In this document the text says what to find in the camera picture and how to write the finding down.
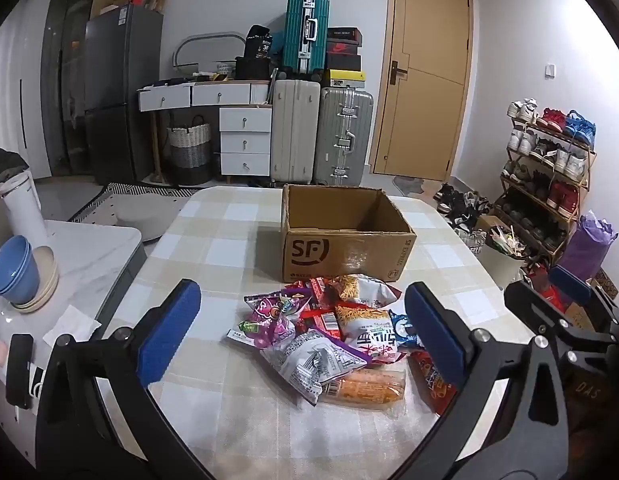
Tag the white kettle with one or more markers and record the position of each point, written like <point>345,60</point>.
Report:
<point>24,210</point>

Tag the white tissue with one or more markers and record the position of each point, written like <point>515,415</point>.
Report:
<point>72,325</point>

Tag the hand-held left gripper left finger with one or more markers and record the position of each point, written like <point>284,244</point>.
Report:
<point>169,332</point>

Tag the oval mirror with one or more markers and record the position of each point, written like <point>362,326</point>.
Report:
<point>209,50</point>

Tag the black storage box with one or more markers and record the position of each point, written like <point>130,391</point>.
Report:
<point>254,69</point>

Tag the silver suitcase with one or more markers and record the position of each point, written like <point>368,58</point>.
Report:
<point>342,135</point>

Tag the white drawer desk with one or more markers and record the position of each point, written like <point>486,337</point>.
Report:
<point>244,132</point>

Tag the teal suitcase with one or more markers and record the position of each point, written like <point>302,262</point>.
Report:
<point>304,30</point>

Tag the grey door mat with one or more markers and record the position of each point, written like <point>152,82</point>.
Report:
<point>407,185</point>

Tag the wooden door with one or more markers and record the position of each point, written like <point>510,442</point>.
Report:
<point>429,60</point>

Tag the pile of loose sneakers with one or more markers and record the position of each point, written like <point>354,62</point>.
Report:
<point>457,205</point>

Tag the purple bag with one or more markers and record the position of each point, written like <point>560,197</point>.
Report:
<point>587,245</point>

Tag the marble side table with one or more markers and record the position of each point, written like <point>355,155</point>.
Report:
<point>84,270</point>

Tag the red black shoe box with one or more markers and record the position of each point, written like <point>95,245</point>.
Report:
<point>343,48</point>

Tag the stack of blue bowls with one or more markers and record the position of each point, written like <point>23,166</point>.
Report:
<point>12,265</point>

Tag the small cardboard box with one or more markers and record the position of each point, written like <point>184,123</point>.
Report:
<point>582,317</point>

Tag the blue cookie packet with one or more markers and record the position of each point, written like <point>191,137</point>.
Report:
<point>400,330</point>

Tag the white wardrobe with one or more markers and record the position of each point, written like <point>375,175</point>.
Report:
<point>19,85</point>

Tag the red barcode snack packet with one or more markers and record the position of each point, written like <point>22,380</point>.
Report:
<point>322,320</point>

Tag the small noodle snack bag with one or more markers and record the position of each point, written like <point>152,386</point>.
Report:
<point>359,287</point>

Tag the wooden shoe rack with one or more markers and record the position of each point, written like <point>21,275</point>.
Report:
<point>539,200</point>

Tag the patterned rug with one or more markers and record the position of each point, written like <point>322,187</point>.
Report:
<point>129,210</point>

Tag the grey fridge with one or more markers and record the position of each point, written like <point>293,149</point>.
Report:
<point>122,95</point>

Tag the black printed bag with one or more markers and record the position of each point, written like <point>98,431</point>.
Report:
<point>258,42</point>

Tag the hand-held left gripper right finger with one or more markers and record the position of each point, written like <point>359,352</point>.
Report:
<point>434,335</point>

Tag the cream suitcase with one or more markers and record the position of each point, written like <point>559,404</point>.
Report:
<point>294,130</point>

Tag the purple candy packet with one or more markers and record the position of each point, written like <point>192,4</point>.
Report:
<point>274,315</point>

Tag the orange snack packet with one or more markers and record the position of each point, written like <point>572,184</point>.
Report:
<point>369,386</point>

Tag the stack of beige bowls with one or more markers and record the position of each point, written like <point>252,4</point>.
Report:
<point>44,275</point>

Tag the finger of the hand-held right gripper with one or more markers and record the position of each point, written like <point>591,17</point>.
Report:
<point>527,300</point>
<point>569,282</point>

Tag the dark cloth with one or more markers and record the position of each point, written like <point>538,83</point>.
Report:
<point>7,162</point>

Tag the brown cardboard box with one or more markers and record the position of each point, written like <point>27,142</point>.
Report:
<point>349,255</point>

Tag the white trash bin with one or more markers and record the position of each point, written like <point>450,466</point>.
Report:
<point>499,260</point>

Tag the dark glass cabinet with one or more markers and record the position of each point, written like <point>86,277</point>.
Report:
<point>69,75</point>

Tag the woven laundry basket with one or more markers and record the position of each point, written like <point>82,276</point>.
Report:
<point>189,152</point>

